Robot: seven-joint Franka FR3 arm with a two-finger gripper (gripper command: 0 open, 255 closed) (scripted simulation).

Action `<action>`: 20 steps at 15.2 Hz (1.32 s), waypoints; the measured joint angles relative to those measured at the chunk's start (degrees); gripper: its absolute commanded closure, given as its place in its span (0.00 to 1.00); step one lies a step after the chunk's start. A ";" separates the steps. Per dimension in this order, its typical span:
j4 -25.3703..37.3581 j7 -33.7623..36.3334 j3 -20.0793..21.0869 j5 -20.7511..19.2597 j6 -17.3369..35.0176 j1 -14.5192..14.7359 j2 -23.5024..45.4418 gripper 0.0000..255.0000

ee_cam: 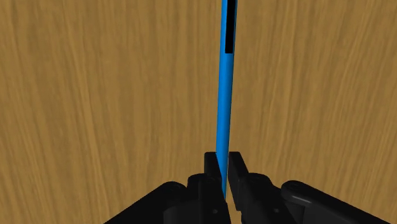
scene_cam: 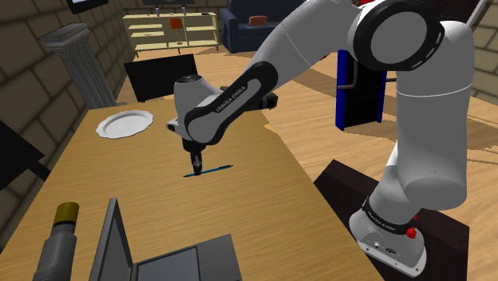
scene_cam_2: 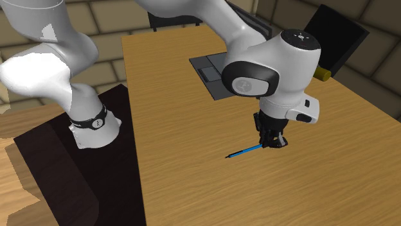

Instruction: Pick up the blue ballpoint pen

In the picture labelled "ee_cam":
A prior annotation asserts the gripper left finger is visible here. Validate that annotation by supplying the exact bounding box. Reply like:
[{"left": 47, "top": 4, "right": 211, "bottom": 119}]
[{"left": 104, "top": 151, "right": 232, "bottom": 224}]

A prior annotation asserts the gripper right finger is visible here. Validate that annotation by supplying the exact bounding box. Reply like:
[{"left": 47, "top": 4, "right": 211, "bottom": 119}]
[{"left": 228, "top": 151, "right": 392, "bottom": 224}]

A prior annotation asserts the blue pen with black clip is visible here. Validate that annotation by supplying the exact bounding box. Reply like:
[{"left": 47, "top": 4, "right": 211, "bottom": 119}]
[{"left": 215, "top": 0, "right": 239, "bottom": 200}]

